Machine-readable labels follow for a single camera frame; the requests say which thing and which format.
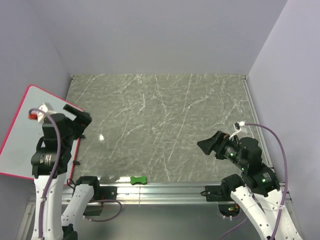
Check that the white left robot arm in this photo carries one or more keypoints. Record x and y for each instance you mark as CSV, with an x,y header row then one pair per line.
x,y
49,170

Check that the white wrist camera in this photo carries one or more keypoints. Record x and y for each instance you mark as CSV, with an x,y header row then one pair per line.
x,y
239,128
41,112

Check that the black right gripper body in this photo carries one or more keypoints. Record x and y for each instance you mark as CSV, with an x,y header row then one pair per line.
x,y
227,147

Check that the green bone-shaped eraser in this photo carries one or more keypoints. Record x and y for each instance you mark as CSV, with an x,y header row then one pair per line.
x,y
138,180

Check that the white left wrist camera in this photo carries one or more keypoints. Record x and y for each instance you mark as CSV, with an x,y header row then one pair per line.
x,y
41,112

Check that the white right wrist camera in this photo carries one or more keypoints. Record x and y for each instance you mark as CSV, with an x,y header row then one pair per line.
x,y
239,128

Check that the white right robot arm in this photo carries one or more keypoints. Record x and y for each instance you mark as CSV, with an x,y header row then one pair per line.
x,y
256,190

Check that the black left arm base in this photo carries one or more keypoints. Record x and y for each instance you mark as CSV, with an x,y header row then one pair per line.
x,y
107,193

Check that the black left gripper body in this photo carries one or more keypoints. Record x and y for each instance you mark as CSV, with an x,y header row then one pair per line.
x,y
78,125

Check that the aluminium front rail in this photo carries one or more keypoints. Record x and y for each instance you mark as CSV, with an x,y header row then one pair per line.
x,y
161,193

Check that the pink-framed whiteboard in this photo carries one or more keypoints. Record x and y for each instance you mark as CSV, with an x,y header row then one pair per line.
x,y
22,137

